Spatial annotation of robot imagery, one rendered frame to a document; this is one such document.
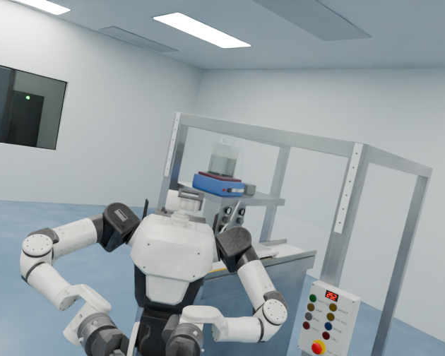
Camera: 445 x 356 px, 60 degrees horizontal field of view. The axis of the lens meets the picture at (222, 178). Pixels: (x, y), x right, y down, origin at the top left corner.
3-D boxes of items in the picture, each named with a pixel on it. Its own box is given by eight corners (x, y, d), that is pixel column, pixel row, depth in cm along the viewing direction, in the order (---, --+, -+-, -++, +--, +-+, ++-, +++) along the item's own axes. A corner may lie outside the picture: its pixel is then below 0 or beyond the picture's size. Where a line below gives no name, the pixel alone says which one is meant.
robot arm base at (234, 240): (220, 276, 140) (215, 248, 147) (254, 270, 141) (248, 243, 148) (217, 258, 128) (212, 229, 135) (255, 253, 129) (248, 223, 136)
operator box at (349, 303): (337, 370, 136) (355, 301, 134) (296, 347, 147) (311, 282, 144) (345, 364, 141) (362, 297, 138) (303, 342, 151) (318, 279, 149)
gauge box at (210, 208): (212, 243, 191) (221, 204, 189) (197, 236, 198) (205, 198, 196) (239, 240, 208) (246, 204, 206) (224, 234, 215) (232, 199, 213)
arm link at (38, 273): (52, 292, 101) (6, 250, 107) (51, 316, 106) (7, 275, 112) (85, 270, 109) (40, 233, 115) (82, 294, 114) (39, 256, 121)
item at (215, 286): (200, 299, 199) (204, 281, 198) (164, 278, 217) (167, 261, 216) (313, 268, 300) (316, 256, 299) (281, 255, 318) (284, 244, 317)
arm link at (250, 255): (237, 280, 137) (222, 248, 145) (260, 270, 139) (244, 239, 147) (236, 267, 128) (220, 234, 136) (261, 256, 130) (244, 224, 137)
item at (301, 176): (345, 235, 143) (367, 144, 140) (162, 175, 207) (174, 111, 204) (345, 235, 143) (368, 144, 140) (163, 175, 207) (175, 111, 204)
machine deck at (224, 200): (220, 205, 189) (222, 198, 189) (169, 187, 213) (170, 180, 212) (284, 205, 237) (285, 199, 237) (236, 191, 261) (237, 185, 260)
